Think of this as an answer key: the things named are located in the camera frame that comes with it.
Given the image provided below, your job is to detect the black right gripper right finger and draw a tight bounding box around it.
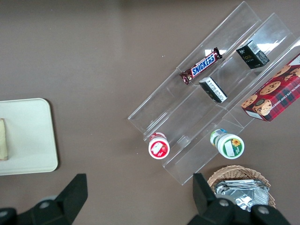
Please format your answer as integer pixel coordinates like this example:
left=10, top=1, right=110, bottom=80
left=187, top=172, right=242, bottom=225

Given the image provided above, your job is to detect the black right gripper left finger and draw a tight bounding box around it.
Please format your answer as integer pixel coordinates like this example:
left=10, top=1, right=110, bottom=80
left=21, top=173, right=89, bottom=225

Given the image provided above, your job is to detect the light tan wicker basket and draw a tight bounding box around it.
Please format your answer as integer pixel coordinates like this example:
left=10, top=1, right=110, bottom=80
left=207, top=165, right=277, bottom=210

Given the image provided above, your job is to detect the white plastic tray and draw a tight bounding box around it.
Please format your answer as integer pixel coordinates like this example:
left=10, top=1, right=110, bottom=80
left=0, top=97, right=59, bottom=176

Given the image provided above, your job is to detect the beige block on tray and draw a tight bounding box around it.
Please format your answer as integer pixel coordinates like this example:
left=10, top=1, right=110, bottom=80
left=0, top=118, right=8, bottom=161

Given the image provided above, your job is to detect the silver foil packet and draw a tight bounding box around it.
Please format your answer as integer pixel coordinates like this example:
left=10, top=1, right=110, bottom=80
left=213, top=179, right=270, bottom=213

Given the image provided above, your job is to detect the green sunflower yogurt cup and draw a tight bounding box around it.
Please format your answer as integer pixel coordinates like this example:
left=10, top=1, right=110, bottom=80
left=210, top=128, right=245, bottom=160

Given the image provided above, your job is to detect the red strawberry yogurt cup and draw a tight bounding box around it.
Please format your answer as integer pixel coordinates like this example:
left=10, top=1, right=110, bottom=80
left=148, top=131, right=171, bottom=159

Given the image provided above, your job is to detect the clear acrylic stepped shelf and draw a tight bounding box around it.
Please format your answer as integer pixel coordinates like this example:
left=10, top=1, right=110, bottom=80
left=127, top=0, right=300, bottom=186

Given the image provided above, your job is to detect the black box with white label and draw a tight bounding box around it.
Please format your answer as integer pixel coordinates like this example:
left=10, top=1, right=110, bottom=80
left=198, top=76, right=228, bottom=104

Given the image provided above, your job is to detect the red tartan cookie box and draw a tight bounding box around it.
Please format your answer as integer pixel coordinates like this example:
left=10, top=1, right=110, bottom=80
left=240, top=52, right=300, bottom=122

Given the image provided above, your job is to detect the Snickers chocolate bar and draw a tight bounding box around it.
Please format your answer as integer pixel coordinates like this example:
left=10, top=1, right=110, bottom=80
left=179, top=47, right=222, bottom=85

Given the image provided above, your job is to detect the black box with gold print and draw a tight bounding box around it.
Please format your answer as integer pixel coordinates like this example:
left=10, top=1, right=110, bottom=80
left=235, top=39, right=270, bottom=70

